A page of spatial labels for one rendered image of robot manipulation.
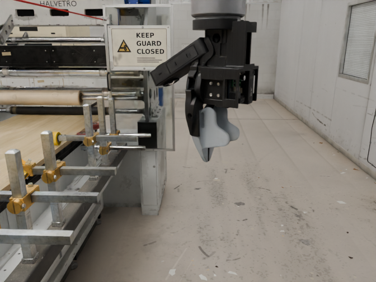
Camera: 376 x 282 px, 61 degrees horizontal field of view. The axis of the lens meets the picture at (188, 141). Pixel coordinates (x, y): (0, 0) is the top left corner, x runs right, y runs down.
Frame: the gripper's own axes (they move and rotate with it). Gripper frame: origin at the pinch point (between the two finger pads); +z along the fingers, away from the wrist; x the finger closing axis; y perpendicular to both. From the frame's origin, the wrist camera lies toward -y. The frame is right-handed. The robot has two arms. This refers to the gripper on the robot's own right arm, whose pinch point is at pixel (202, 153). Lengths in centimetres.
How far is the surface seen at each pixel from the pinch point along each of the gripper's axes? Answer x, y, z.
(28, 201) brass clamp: 14, -79, 37
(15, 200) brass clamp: 9, -79, 35
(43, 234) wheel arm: 3, -54, 36
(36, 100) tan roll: 110, -220, 29
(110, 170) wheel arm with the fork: 48, -73, 36
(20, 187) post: 12, -79, 31
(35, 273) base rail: 10, -75, 63
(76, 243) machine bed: 77, -142, 115
